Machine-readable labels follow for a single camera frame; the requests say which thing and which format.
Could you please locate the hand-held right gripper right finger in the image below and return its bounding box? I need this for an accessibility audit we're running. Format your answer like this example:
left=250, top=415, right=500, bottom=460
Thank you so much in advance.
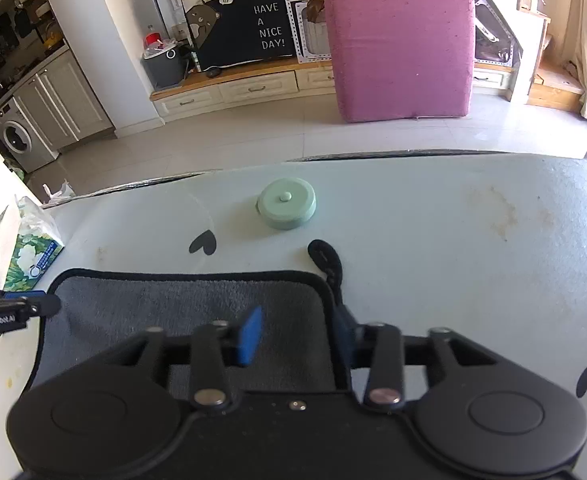
left=330, top=305, right=498, bottom=408

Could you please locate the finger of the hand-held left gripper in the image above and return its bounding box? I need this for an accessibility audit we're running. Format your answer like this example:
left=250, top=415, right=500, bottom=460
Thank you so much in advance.
left=0, top=288, right=62, bottom=318

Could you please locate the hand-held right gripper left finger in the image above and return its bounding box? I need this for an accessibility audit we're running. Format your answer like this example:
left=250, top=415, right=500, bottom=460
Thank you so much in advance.
left=117, top=305, right=264, bottom=408

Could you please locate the grey towel with black edging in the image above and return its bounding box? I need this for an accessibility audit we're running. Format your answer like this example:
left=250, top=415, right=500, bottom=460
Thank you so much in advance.
left=30, top=239, right=357, bottom=403

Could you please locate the floral tissue pack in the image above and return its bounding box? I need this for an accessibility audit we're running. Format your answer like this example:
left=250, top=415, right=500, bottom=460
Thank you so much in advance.
left=2, top=195, right=67, bottom=293

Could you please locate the white plastic bag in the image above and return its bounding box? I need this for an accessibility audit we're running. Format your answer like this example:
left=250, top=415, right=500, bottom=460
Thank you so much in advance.
left=40, top=180, right=77, bottom=207

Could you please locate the round green lid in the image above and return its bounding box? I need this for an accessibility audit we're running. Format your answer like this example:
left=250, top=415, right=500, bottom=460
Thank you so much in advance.
left=256, top=178, right=319, bottom=231

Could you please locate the grey washing machine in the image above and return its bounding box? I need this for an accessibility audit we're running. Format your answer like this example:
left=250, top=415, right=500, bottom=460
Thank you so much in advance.
left=0, top=97, right=58, bottom=174

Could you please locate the cream kitchen cabinet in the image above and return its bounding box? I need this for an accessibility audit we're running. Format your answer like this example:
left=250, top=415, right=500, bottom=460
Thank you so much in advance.
left=12, top=49, right=115, bottom=152

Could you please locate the cream low drawer cabinet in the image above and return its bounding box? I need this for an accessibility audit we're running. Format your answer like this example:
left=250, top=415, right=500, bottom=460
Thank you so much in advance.
left=150, top=57, right=515, bottom=122

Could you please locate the grey waste bin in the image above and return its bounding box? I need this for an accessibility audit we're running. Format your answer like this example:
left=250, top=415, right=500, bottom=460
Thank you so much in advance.
left=140, top=47, right=187, bottom=89

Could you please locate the pink cushion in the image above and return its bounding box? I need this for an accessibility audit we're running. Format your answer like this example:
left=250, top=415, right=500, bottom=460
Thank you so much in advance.
left=325, top=0, right=476, bottom=124

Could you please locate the black printed bear banner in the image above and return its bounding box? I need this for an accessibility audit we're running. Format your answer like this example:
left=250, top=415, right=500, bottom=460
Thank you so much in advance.
left=184, top=0, right=295, bottom=74

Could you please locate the wooden staircase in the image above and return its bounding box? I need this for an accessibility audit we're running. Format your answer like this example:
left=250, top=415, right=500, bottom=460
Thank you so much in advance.
left=515, top=0, right=587, bottom=112

